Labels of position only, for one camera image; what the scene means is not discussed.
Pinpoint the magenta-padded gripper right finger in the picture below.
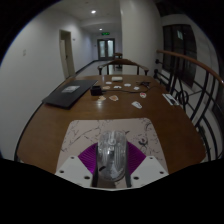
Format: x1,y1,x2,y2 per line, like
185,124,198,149
124,141,170,188

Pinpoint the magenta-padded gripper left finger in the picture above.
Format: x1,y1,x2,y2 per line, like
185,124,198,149
54,142,100,188

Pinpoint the clear white computer mouse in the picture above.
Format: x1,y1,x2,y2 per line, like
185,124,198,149
97,130,129,183

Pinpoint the white marble-print mouse pad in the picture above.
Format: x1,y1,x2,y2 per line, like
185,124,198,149
55,117,169,175

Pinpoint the white striped packet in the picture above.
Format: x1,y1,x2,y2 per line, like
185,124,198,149
162,93,180,107

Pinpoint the large black desk mat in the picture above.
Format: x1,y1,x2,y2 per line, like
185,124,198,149
41,79,100,110

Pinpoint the small black box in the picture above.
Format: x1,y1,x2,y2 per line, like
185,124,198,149
90,85,103,97

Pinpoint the curved wooden chair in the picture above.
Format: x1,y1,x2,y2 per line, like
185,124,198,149
97,58,151,77

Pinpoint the white side door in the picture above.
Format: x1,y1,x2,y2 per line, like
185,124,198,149
58,29,77,80

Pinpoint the dark window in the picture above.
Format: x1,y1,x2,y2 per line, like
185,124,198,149
162,23,198,88

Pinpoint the glazed double door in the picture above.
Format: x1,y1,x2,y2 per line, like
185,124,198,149
96,37,116,62

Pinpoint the black cable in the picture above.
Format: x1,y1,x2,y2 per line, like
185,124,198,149
137,80,153,92

